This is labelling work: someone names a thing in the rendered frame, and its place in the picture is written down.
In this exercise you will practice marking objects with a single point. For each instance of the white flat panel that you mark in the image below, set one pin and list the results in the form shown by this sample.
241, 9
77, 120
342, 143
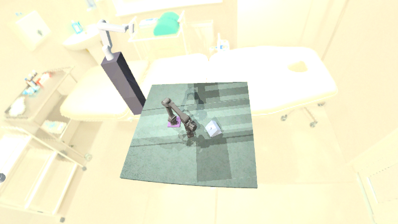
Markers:
213, 129

